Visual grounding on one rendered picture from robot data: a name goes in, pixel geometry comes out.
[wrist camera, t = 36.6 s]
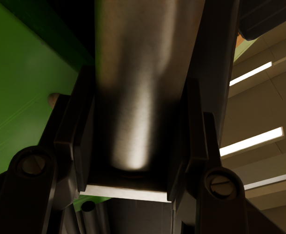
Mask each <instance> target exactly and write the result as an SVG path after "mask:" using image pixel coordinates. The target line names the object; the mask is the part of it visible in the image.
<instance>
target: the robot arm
mask: <svg viewBox="0 0 286 234"><path fill-rule="evenodd" d="M95 148H96V89H95V66H92V65H82V67H81V70H80V72H79V75H78V77H77V80H76V83H75V85H74V88H73V91H72V94H71V95H62V94H60V95H59V96H58V98H57V101H56V103H55V105H54V108H53V110H52V113H51V115H50V118H49V120H48V122H47V124H46V127H45V129H44V131H43V134H42V136H41V139H40V141H39V144H38V145H36V146H30V147H27V148H24V149H22V150H20V151H19V152H17V153H16V154H15V155H14V156H13V158H12V160H11V161H10V164H9V167H8V170H7V171H5V172H3V173H1V174H0V234H61V233H62V228H63V221H64V215H65V210H66V207H67V206H69V205H70V204H72V203H73V201H74V199H79V195H80V192H85V190H86V186H87V182H88V178H89V174H90V170H91V165H92V161H93V156H94V152H95ZM167 201H168V202H172V210H176V215H177V216H178V217H179V218H180V219H181V220H182V222H181V234H286V232H285V231H284V230H282V229H281V228H280V227H279V226H278V225H277V224H275V223H274V222H273V221H272V220H271V219H270V218H269V217H267V216H266V215H265V214H264V213H263V212H262V211H260V210H259V209H258V208H257V207H256V206H255V205H253V204H252V203H251V202H250V201H249V200H248V199H247V198H245V189H244V185H243V182H242V181H241V179H240V177H239V176H238V175H237V174H235V173H234V172H233V171H231V170H230V169H227V168H224V167H223V166H222V160H221V154H220V148H219V140H218V134H217V128H216V122H215V116H214V114H213V113H212V112H204V111H203V108H202V100H201V92H200V81H199V79H198V78H187V77H186V80H185V84H184V88H183V92H182V96H181V100H180V104H179V108H178V112H177V116H176V119H175V123H174V127H173V132H172V135H171V139H170V143H169V147H168V151H167Z"/></svg>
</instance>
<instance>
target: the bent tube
mask: <svg viewBox="0 0 286 234"><path fill-rule="evenodd" d="M204 4H205V0H94V29H95V89H96V148H95V152H94V156H93V161H92V165H91V170H90V174H89V178H88V182H87V186H86V190H85V192H80V195H94V196H104V197H115V198H125V199H136V200H146V201H157V202H171V201H167V151H168V147H169V143H170V139H171V135H172V132H173V127H174V123H175V119H176V116H177V112H178V108H179V104H180V100H181V96H182V92H183V88H184V84H185V80H186V76H187V72H188V68H189V65H190V61H191V57H192V53H193V48H194V44H195V41H196V37H197V33H198V29H199V26H200V21H201V17H202V13H203V9H204Z"/></svg>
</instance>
